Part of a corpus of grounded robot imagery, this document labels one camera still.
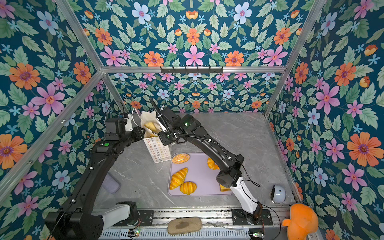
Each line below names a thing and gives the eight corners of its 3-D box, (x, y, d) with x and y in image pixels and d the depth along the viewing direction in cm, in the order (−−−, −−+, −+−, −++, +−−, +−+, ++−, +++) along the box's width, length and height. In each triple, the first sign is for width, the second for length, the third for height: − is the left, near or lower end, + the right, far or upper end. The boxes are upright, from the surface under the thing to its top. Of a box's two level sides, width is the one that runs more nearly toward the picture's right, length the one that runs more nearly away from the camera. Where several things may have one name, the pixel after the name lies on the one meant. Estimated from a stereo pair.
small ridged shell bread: (180, 194, 82) (179, 192, 79) (181, 183, 86) (180, 181, 83) (196, 194, 82) (196, 192, 79) (196, 183, 86) (196, 181, 83)
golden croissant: (172, 192, 82) (171, 190, 80) (165, 183, 85) (164, 181, 83) (191, 175, 88) (191, 173, 86) (185, 167, 92) (184, 165, 89)
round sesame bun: (172, 163, 93) (171, 161, 90) (173, 156, 96) (173, 153, 94) (189, 163, 93) (189, 161, 90) (190, 156, 96) (189, 153, 94)
